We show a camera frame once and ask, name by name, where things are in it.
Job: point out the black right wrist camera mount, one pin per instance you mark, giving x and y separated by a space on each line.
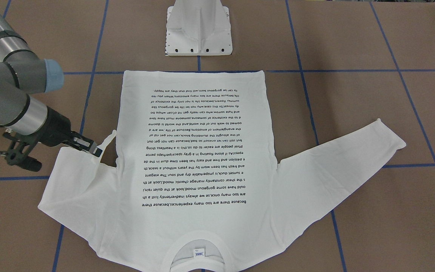
19 149

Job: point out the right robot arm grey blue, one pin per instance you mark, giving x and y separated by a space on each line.
22 74

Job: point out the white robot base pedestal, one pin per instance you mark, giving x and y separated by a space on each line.
198 28

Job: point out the white long-sleeve printed shirt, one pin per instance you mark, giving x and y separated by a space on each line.
197 183

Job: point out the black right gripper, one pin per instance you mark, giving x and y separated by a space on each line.
56 127

